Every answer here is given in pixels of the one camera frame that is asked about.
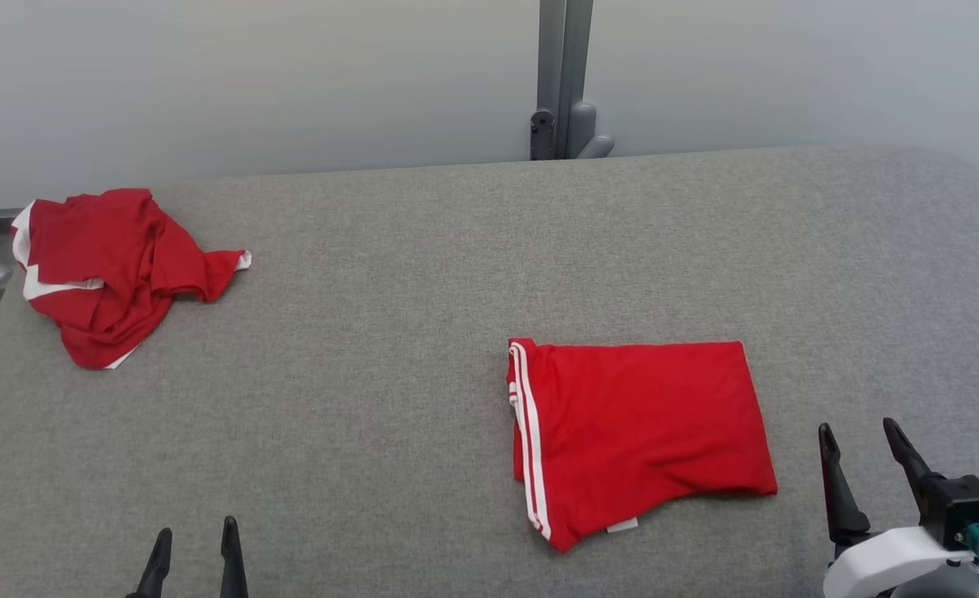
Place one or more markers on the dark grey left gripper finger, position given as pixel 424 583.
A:
pixel 155 573
pixel 232 565

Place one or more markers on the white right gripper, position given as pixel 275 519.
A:
pixel 879 556

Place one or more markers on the red shorts white hem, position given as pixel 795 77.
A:
pixel 107 274

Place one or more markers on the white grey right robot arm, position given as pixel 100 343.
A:
pixel 946 585

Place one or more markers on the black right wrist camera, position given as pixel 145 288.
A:
pixel 958 507

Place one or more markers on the grey rounded post foot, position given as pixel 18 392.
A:
pixel 593 141

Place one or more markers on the grey metal partition post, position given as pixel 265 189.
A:
pixel 564 50

